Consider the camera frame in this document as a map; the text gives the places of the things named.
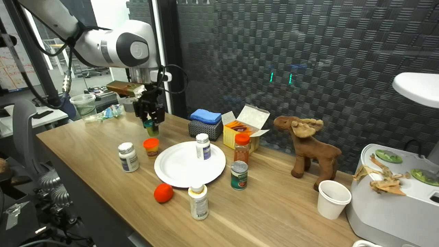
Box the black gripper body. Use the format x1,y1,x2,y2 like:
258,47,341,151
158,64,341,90
132,84,168,124

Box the small tub teal lid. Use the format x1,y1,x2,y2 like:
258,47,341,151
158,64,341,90
143,120,162,139

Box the small tub orange lid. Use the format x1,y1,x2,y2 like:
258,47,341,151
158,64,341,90
142,136,162,158

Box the white pill bottle grey lid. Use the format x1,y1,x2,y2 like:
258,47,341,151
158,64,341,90
117,142,142,175

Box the small white pill bottle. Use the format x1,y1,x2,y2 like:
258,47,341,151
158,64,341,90
195,132,213,162

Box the orange strawberry toy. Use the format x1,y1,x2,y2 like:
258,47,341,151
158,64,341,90
153,183,176,206

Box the spice bottle orange lid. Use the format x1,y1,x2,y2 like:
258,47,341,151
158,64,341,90
234,132,253,165

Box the white paper plate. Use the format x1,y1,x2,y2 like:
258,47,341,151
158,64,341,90
153,140,228,190

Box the stacked books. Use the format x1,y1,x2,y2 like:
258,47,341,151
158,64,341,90
106,80,144,99

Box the grey patterned block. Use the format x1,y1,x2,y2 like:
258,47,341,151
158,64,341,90
187,119,225,142

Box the blue sponge cloth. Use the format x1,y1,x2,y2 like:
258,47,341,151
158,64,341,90
188,108,224,127

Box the clear plastic container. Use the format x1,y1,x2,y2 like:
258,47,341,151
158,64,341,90
69,92,98,117

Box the open yellow cardboard box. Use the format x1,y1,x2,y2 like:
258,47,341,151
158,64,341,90
220,103,272,153

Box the tall cream supplement bottle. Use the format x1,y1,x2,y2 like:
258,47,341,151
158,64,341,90
187,183,212,223

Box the green food can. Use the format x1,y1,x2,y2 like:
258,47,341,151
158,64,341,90
229,160,250,191

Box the black tripod equipment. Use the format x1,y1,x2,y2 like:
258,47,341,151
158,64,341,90
0,156,95,247

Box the black slanted pole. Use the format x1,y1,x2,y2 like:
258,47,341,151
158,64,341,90
3,0,62,110

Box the white paper cup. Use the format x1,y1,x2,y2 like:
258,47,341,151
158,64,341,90
316,179,354,221

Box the green round disc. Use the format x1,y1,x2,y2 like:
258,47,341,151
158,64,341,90
374,149,405,165
409,168,439,187

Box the dried brown leaf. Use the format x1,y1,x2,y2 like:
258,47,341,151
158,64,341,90
353,154,409,198

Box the white grey appliance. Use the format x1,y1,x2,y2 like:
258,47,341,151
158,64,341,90
345,142,439,247

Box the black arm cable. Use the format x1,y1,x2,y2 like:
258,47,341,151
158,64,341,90
157,64,190,97

